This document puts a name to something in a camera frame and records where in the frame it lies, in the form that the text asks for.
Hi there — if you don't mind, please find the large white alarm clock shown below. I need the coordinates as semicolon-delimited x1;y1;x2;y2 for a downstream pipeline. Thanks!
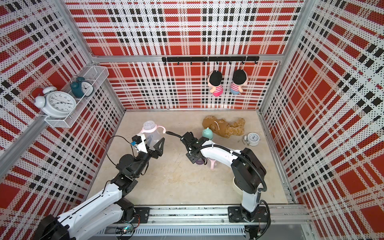
34;86;77;119

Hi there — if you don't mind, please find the green circuit board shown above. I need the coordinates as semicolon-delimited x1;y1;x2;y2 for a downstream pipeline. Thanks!
116;226;135;236

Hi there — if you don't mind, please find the black hook rail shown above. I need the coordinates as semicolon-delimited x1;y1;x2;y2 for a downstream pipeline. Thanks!
162;56;260;64

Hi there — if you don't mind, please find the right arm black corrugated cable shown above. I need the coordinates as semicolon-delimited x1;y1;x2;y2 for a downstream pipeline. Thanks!
165;131;272;238

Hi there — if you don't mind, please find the pink bottle handle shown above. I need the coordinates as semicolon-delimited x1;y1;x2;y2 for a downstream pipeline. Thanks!
209;158;217;170
140;125;166;134

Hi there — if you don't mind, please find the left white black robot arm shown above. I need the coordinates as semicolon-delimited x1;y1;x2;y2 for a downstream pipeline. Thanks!
33;134;165;240

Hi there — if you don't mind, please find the white wire wall shelf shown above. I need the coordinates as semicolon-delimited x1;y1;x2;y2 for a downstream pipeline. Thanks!
42;65;109;128

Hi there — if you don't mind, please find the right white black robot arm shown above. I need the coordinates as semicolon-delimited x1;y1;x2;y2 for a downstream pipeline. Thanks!
180;132;268;222

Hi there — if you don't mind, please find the doll with pink dress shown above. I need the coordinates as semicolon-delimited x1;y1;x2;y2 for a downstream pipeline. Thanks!
208;71;223;97

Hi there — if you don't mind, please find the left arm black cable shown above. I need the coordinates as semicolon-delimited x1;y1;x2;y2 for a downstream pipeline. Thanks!
105;135;133;167

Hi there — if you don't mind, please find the doll with striped shirt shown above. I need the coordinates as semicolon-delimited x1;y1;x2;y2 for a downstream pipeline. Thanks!
230;69;249;95

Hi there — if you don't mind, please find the small white alarm clock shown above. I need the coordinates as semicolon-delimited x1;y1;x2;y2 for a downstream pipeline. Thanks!
242;133;260;147

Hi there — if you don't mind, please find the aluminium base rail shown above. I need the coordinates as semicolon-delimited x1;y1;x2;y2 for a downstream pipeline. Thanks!
64;204;313;238

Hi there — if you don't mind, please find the teal alarm clock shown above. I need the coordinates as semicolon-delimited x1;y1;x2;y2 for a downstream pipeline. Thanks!
70;77;94;99

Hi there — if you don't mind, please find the clear baby bottle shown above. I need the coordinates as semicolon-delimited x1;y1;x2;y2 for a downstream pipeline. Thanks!
143;121;163;150

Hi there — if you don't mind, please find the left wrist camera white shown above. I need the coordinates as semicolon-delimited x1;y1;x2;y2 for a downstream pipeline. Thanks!
131;133;148;154

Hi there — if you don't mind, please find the brown plush toy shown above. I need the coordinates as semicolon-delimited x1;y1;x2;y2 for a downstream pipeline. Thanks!
202;116;246;138

